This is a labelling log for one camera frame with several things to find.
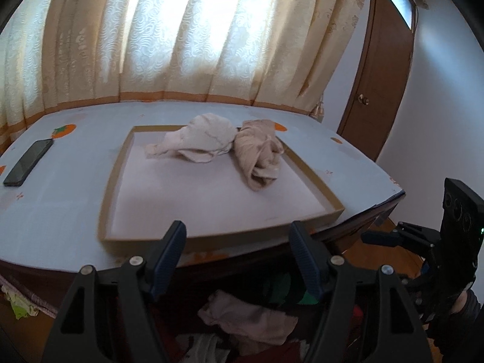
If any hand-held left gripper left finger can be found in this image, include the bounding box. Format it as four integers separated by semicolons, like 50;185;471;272
41;220;188;363

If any dark wooden desk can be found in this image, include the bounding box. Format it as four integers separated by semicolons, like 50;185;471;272
0;193;407;318

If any light beige underwear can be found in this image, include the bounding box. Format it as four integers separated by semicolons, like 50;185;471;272
145;113;237;165

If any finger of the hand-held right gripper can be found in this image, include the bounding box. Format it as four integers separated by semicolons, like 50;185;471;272
400;261;435;311
360;221;441;258

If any cream patterned curtain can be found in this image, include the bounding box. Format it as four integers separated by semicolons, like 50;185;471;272
0;0;373;148

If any wooden drawer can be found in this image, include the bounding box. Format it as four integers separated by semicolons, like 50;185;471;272
94;265;382;363

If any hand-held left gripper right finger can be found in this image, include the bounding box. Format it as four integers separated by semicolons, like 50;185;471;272
288;220;433;363

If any black smartphone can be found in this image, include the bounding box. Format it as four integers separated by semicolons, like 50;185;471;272
3;139;54;187

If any green white plastic bag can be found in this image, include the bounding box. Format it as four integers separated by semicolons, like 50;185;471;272
2;285;38;320

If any tan underwear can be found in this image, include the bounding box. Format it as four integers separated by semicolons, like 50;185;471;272
234;119;286;193

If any shallow cardboard tray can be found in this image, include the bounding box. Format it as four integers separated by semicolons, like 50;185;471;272
97;124;345;253

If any brown wooden door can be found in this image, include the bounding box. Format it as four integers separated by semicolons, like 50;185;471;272
336;0;418;162

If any curtain tassel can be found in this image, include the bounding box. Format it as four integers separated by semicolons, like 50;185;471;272
308;91;326;122

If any pinkish beige underwear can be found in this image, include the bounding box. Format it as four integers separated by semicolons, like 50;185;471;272
197;290;299;356

